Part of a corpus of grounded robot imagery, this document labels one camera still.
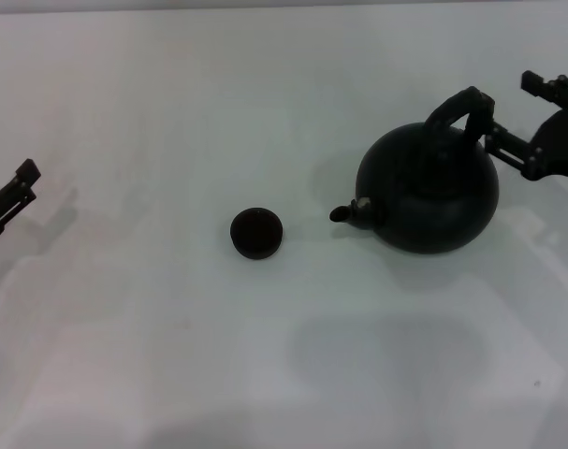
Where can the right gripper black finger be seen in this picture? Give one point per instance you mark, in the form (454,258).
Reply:
(513,145)
(552,88)

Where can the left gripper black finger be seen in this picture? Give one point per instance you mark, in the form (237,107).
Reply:
(27,172)

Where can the black round teapot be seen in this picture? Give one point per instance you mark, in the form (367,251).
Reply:
(428,210)

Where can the right gripper silver black body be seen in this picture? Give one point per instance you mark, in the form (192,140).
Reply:
(562,140)

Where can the small black teacup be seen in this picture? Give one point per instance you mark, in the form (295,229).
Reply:
(256,232)

